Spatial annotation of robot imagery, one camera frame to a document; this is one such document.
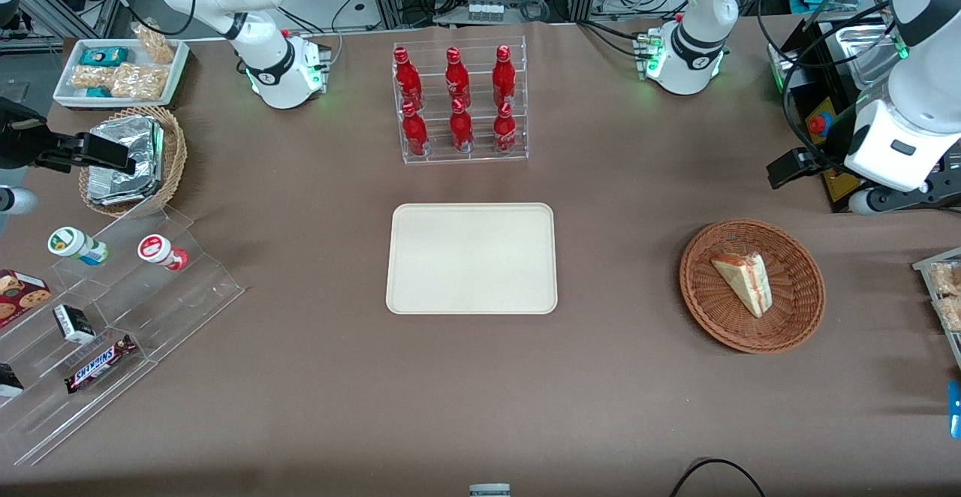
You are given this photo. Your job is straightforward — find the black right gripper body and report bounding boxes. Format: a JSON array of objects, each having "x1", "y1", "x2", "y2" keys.
[{"x1": 0, "y1": 98, "x2": 50, "y2": 171}]

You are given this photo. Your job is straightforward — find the triangular sandwich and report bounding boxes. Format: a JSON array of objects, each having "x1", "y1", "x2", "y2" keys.
[{"x1": 711, "y1": 252, "x2": 773, "y2": 320}]

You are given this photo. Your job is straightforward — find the light wicker basket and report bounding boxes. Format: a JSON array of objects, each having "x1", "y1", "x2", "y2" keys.
[{"x1": 78, "y1": 106, "x2": 188, "y2": 218}]

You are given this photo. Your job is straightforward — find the brown woven round basket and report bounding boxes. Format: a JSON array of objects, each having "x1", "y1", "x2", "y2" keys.
[{"x1": 679, "y1": 218, "x2": 827, "y2": 354}]

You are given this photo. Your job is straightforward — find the shiny metal tray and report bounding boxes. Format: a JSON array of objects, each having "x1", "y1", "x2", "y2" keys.
[{"x1": 817, "y1": 22, "x2": 902, "y2": 87}]

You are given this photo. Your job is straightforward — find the clear snack tray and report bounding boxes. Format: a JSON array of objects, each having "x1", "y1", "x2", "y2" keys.
[{"x1": 912, "y1": 247, "x2": 961, "y2": 372}]

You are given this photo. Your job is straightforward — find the beige plastic serving tray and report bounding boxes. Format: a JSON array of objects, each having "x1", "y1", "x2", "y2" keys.
[{"x1": 385, "y1": 203, "x2": 559, "y2": 315}]

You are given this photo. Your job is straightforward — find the aluminium foil container stack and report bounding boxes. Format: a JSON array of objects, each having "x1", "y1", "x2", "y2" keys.
[{"x1": 87, "y1": 116, "x2": 165, "y2": 206}]

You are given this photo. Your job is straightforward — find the black control box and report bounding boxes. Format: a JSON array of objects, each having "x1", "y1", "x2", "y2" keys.
[{"x1": 778, "y1": 26, "x2": 866, "y2": 214}]

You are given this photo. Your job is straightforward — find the rice cracker bag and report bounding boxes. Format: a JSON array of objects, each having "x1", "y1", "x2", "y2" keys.
[
  {"x1": 131, "y1": 19, "x2": 178, "y2": 67},
  {"x1": 111, "y1": 62, "x2": 170, "y2": 101},
  {"x1": 929, "y1": 261, "x2": 961, "y2": 300},
  {"x1": 71, "y1": 65, "x2": 118, "y2": 93},
  {"x1": 935, "y1": 296, "x2": 961, "y2": 333}
]

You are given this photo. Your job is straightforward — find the green lid yogurt bottle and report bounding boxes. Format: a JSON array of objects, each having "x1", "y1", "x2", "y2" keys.
[{"x1": 47, "y1": 227, "x2": 109, "y2": 267}]

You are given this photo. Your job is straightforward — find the white rectangular snack bin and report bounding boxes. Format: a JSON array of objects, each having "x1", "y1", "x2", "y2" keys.
[{"x1": 53, "y1": 38, "x2": 190, "y2": 108}]

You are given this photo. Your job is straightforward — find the red lid yogurt bottle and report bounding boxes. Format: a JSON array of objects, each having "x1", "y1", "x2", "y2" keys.
[{"x1": 137, "y1": 234, "x2": 189, "y2": 272}]

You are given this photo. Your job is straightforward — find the chocolate chip cookie box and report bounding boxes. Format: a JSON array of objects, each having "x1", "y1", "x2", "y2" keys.
[{"x1": 0, "y1": 269, "x2": 53, "y2": 330}]

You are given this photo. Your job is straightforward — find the clear acrylic stepped display stand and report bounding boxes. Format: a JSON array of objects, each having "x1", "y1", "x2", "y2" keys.
[{"x1": 0, "y1": 204, "x2": 246, "y2": 468}]

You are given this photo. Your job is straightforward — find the small black white carton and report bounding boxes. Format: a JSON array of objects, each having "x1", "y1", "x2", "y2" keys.
[{"x1": 53, "y1": 303, "x2": 97, "y2": 345}]

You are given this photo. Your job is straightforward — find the snickers chocolate bar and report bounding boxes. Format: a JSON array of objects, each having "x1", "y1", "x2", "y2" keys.
[{"x1": 64, "y1": 333, "x2": 139, "y2": 395}]

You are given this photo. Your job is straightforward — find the clear acrylic bottle rack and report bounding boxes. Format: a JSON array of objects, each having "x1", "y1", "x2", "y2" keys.
[{"x1": 391, "y1": 35, "x2": 529, "y2": 166}]

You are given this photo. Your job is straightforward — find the red cola bottle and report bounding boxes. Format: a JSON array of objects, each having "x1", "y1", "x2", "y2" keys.
[
  {"x1": 394, "y1": 47, "x2": 424, "y2": 113},
  {"x1": 444, "y1": 47, "x2": 471, "y2": 110},
  {"x1": 493, "y1": 101, "x2": 518, "y2": 154},
  {"x1": 449, "y1": 98, "x2": 474, "y2": 154},
  {"x1": 401, "y1": 101, "x2": 429, "y2": 158},
  {"x1": 492, "y1": 44, "x2": 517, "y2": 110}
]

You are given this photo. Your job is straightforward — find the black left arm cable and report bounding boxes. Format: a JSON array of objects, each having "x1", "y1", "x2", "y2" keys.
[{"x1": 754, "y1": 0, "x2": 905, "y2": 176}]

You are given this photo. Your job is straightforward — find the black looped table cable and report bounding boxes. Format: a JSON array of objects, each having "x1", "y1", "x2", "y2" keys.
[{"x1": 670, "y1": 457, "x2": 766, "y2": 497}]

